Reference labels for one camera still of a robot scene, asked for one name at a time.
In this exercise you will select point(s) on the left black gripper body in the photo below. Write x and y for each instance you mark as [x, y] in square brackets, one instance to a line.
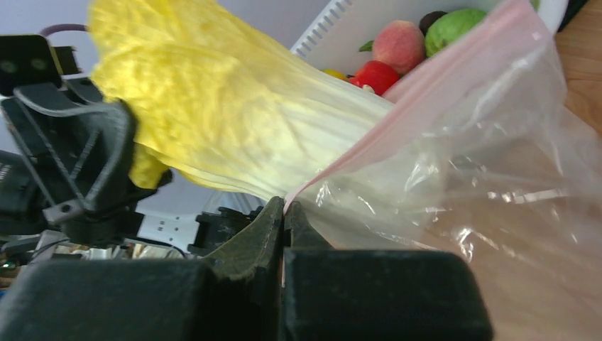
[23, 188]

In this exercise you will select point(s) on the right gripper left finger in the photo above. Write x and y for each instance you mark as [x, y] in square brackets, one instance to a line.
[241, 296]

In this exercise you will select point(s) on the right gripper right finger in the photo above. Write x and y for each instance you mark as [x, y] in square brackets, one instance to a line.
[376, 294]

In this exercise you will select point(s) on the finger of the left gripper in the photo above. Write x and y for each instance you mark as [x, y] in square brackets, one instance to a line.
[80, 155]

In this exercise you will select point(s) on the yellow napa cabbage toy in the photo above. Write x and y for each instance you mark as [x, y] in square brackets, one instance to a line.
[224, 104]

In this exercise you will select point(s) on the clear zip top bag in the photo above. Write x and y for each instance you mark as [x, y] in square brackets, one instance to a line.
[480, 157]

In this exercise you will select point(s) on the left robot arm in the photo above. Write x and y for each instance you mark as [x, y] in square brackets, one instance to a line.
[78, 150]

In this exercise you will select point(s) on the white plastic basket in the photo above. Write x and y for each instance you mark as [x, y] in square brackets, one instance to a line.
[357, 28]

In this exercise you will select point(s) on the pink peach toy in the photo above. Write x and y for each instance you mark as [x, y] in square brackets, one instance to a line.
[400, 45]

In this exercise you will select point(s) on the green lime toy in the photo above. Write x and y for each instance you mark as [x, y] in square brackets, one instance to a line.
[451, 27]

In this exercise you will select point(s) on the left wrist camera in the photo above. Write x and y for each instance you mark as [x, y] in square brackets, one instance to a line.
[30, 59]

